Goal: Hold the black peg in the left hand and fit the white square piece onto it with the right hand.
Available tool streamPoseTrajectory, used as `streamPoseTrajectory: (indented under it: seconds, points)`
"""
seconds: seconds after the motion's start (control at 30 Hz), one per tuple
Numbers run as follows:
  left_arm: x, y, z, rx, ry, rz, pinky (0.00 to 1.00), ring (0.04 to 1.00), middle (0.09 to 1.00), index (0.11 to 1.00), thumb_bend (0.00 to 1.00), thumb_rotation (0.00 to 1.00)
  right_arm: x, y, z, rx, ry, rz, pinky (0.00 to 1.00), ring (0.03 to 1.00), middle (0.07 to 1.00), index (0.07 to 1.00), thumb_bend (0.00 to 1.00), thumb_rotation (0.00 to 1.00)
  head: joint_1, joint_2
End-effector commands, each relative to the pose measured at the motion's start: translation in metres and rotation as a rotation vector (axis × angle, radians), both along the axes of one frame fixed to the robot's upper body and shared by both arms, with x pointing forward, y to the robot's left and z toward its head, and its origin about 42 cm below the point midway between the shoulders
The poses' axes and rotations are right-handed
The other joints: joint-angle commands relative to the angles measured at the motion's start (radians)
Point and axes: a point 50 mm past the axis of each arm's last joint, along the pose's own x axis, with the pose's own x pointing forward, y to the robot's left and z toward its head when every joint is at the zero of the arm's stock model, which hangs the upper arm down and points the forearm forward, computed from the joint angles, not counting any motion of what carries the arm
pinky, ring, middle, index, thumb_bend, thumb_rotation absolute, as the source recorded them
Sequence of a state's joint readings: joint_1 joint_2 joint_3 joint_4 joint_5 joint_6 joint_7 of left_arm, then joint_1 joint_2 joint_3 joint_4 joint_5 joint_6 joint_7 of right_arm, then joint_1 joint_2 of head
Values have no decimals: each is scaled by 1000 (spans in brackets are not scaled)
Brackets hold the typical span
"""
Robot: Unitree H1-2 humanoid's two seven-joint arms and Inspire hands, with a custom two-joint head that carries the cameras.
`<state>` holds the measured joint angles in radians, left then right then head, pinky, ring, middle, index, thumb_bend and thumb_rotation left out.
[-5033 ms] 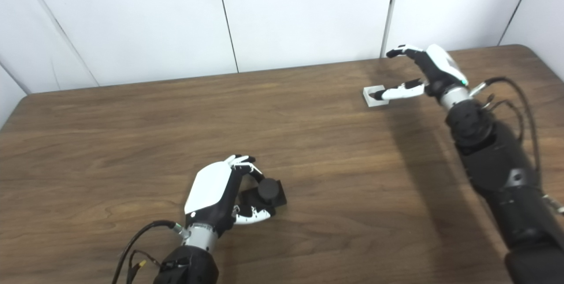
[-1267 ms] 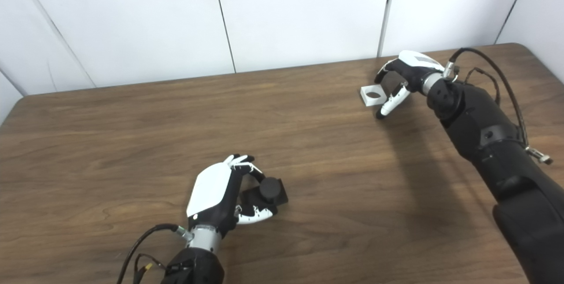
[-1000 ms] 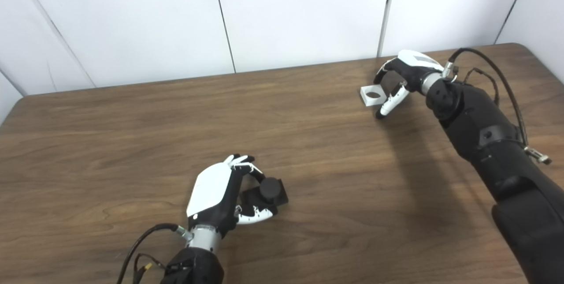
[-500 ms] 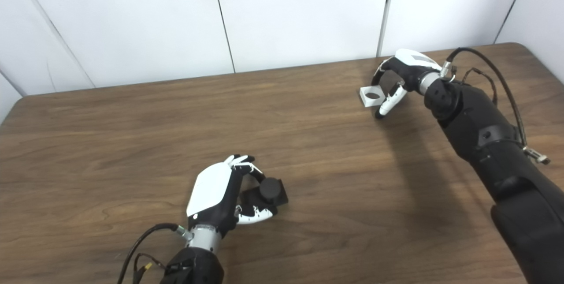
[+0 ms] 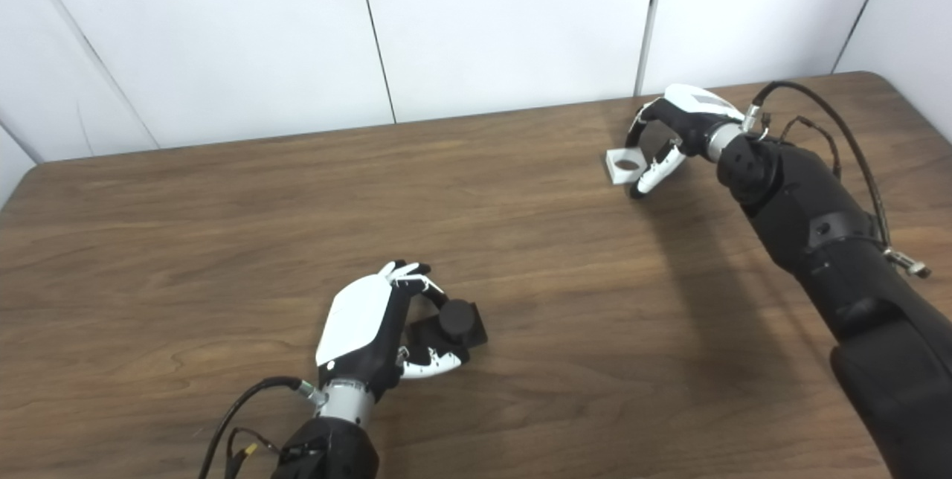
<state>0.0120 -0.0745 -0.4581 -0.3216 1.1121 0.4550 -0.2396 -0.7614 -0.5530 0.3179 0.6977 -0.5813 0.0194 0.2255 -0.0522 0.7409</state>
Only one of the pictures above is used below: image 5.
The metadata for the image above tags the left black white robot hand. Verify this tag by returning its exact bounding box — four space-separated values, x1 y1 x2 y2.
315 260 463 402

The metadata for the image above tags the thin black right arm wire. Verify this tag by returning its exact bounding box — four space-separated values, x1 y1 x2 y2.
777 116 844 182

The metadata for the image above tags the thick black right wrist cable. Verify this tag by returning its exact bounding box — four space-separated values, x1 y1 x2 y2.
742 80 932 279

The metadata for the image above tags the white square piece with hole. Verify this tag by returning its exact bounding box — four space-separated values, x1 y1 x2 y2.
605 148 647 187

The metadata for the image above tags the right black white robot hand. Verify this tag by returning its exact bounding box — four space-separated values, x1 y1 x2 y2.
625 84 746 200

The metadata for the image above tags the thin left wire yellow plug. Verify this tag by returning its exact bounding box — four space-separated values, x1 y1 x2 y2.
225 427 282 479

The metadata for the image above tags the black peg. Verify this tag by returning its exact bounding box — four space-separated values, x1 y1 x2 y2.
408 299 489 362

